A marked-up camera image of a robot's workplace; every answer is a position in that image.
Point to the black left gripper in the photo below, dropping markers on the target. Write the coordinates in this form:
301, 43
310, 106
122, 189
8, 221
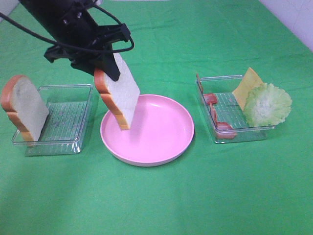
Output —
97, 55

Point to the bread slice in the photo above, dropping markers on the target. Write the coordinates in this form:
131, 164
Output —
119, 96
24, 107

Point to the bacon strip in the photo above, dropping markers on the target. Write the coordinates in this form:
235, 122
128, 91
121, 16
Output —
209, 98
222, 130

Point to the yellow cheese slice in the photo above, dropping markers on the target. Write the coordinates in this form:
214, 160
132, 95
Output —
250, 81

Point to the green lettuce leaf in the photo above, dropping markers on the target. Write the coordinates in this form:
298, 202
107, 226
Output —
267, 105

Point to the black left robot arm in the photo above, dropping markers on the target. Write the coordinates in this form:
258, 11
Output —
67, 21

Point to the clear left plastic tray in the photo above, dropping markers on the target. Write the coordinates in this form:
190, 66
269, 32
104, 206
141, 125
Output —
70, 108

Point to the clear plastic tray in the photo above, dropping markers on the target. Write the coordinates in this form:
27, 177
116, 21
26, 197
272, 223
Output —
70, 108
228, 110

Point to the pink round plate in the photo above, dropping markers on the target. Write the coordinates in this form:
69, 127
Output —
161, 131

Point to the clear right plastic tray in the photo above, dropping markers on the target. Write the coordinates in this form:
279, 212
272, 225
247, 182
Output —
228, 110

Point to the green tablecloth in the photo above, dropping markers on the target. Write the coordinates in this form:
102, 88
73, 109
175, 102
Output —
248, 188

